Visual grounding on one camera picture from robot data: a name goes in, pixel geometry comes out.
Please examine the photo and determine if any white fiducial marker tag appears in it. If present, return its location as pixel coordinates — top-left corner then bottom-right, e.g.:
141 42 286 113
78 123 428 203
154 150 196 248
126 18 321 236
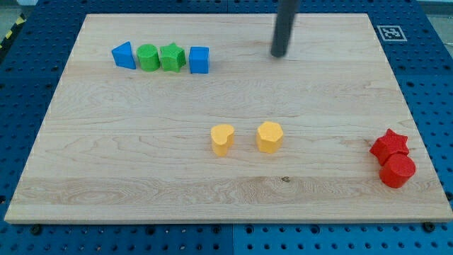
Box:
377 25 407 42

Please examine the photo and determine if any blue triangle block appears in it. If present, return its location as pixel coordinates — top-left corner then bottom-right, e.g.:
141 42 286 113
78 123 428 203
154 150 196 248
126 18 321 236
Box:
111 41 137 69

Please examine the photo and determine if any yellow hexagon block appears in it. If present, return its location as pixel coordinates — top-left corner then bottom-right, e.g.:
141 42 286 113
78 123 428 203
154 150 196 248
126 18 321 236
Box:
256 121 284 154

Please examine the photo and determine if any red star block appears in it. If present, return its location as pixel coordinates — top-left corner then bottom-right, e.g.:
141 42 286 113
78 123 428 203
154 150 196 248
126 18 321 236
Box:
369 128 409 166

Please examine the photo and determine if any red cylinder block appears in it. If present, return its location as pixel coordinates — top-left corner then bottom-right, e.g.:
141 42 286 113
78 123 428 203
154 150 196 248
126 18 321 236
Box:
379 154 416 188

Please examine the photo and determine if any blue cube block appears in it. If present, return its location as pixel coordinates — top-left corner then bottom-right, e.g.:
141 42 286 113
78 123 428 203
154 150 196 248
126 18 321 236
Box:
189 46 210 74

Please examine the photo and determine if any black bolt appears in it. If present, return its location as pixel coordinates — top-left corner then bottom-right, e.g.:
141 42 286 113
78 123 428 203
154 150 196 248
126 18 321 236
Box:
29 224 42 236
423 222 436 233

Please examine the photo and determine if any green cylinder block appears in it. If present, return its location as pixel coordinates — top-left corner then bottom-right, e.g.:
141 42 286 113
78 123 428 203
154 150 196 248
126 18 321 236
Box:
137 44 161 72

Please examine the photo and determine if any yellow heart block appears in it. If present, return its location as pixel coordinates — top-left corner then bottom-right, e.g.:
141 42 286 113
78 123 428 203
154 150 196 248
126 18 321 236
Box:
210 124 235 157

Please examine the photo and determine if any green star block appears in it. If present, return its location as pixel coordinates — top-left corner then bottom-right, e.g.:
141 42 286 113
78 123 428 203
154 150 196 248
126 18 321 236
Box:
160 42 186 72

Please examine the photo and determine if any black bolt right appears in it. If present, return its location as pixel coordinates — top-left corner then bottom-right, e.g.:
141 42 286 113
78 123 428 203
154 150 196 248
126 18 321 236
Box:
423 222 436 233

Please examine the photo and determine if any light wooden board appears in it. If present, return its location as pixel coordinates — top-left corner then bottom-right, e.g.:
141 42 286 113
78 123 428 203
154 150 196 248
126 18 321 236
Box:
5 13 452 225

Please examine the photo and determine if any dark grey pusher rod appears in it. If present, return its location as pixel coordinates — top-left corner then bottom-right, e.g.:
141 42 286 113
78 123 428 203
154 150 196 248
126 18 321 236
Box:
270 0 300 58

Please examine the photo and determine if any black bolt left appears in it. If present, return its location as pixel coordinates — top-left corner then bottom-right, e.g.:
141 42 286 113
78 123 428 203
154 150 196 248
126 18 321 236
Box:
29 224 42 236

